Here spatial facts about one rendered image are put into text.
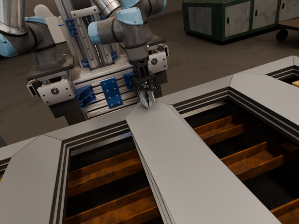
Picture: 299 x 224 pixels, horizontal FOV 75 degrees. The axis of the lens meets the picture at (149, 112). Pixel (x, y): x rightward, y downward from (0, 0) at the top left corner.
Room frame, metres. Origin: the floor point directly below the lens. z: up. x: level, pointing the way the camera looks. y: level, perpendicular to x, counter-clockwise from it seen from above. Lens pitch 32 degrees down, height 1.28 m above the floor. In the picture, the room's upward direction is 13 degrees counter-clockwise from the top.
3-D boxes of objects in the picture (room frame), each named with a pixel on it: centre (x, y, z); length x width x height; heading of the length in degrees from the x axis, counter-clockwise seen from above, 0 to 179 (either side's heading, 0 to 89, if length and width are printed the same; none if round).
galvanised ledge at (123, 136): (0.92, -0.16, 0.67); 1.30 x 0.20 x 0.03; 100
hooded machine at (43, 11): (9.20, 3.27, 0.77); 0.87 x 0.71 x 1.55; 102
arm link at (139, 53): (0.67, -0.01, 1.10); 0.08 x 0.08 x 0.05
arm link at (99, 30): (0.73, 0.08, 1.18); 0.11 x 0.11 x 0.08; 63
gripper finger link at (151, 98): (0.67, -0.02, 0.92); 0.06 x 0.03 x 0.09; 10
